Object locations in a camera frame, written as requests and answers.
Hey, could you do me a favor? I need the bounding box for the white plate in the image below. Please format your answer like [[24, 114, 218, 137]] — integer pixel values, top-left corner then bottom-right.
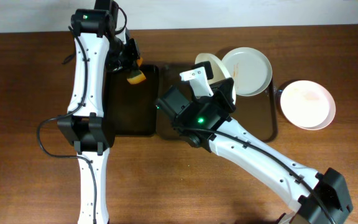
[[222, 47, 273, 96], [280, 80, 336, 131], [192, 53, 233, 93]]

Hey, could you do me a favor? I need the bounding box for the green yellow sponge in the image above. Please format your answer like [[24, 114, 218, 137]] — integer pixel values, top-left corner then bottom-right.
[[127, 57, 146, 85]]

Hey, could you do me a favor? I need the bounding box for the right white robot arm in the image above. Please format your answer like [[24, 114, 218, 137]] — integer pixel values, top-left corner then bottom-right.
[[155, 61, 354, 224]]

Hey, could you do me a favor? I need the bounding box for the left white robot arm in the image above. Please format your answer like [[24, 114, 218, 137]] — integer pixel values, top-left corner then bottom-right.
[[57, 7, 145, 223]]

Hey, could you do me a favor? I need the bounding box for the right dark tray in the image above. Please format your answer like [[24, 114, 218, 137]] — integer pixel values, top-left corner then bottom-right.
[[158, 64, 278, 142]]

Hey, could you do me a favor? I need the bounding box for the dark tray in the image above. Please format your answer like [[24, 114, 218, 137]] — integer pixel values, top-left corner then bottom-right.
[[104, 65, 159, 136], [158, 64, 278, 142]]

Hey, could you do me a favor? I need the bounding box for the left dark tray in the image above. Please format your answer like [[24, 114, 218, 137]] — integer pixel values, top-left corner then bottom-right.
[[104, 65, 159, 136]]

